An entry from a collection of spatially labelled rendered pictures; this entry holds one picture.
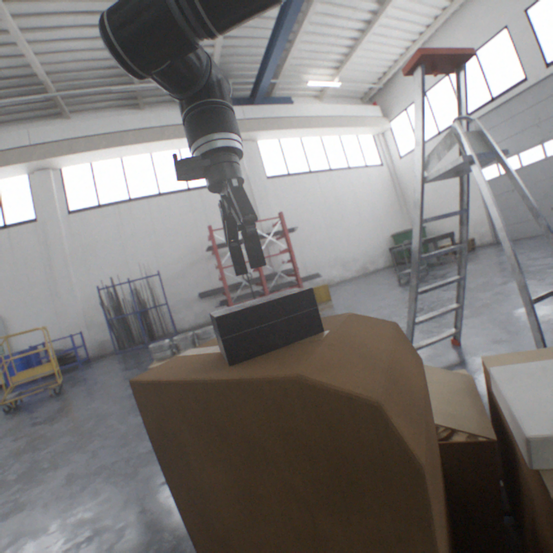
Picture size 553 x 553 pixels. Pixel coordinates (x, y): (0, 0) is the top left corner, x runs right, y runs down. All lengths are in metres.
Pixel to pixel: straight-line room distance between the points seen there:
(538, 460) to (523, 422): 0.06
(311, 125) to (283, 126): 1.26
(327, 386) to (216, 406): 0.19
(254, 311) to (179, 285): 9.05
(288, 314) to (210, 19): 0.47
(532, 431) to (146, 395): 0.70
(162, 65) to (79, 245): 9.82
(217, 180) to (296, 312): 0.28
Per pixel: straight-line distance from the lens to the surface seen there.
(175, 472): 0.66
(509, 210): 11.61
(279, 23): 9.73
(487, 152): 1.77
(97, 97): 11.46
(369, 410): 0.34
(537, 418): 0.67
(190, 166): 0.54
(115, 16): 0.54
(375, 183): 13.41
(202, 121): 0.56
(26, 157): 10.98
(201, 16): 0.49
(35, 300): 10.63
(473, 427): 0.83
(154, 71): 0.55
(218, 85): 0.62
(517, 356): 1.07
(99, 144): 10.46
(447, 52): 1.95
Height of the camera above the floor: 1.02
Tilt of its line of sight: 1 degrees down
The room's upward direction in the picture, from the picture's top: 15 degrees counter-clockwise
